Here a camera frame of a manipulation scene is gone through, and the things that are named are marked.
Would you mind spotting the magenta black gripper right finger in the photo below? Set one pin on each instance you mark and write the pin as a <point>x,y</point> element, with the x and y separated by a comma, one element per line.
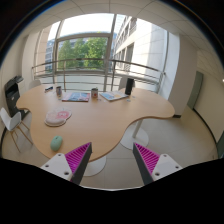
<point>153,166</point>

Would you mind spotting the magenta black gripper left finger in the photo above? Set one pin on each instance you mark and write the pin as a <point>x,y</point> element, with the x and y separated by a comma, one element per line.
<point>70,166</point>

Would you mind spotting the mint green computer mouse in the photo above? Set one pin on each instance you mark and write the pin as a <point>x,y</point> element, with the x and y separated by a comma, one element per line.
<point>56,143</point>

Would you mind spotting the white round table base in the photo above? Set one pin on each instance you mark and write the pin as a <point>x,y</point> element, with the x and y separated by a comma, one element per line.
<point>134,134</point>

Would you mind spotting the wooden curved table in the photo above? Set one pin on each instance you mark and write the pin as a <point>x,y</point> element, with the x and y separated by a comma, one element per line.
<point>98,121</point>

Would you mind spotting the pink blue magazine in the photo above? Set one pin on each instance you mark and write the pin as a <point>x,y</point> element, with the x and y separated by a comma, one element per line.
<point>76,97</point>

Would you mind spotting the red white mug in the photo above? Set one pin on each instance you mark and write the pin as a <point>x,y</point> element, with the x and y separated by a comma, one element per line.
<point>94,92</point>

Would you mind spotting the light blue booklet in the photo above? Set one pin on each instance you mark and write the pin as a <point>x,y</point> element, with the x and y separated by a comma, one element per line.
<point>113,95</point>

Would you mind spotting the white chair wooden legs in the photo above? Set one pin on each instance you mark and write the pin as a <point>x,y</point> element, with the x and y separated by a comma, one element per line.
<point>13,123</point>

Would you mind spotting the dark patterned cup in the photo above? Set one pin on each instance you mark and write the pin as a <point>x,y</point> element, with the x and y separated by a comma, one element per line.
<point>59,91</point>

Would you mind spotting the black speaker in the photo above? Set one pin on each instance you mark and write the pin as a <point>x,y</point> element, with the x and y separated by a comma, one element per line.
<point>129,86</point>

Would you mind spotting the metal balcony railing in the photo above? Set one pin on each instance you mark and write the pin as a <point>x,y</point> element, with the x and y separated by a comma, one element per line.
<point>83,74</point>

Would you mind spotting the white chair behind table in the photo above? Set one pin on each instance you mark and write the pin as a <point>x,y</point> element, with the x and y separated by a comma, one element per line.
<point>34,83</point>

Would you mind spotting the green door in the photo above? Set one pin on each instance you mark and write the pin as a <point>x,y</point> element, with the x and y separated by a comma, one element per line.
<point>195,90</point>

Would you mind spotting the black office printer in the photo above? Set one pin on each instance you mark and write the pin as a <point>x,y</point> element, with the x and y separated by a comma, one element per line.
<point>12,94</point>

